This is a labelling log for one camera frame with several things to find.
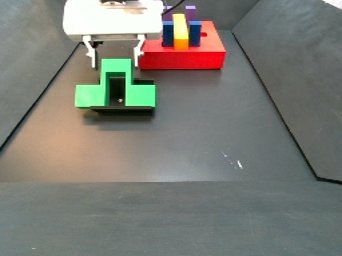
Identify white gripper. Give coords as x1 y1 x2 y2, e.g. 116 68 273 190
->
62 0 162 70

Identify green bridge-shaped object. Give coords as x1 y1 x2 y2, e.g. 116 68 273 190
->
74 59 156 108

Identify black angle fixture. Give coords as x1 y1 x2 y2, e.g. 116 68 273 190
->
89 77 154 115

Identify red base board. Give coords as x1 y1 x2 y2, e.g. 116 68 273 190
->
138 21 227 70

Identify blue block right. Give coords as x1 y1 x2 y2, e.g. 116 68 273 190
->
161 21 173 47

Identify blue block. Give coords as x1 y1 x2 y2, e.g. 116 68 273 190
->
161 21 173 47
188 21 201 47

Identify purple block left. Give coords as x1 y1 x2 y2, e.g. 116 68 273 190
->
161 5 172 21

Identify purple block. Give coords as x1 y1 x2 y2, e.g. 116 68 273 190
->
185 5 196 21
161 5 172 21

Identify yellow long bar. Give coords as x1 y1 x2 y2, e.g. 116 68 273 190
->
172 14 188 50

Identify blue block left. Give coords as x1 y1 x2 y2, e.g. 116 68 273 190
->
188 21 201 47

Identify purple block right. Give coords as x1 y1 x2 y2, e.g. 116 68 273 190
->
185 5 196 21

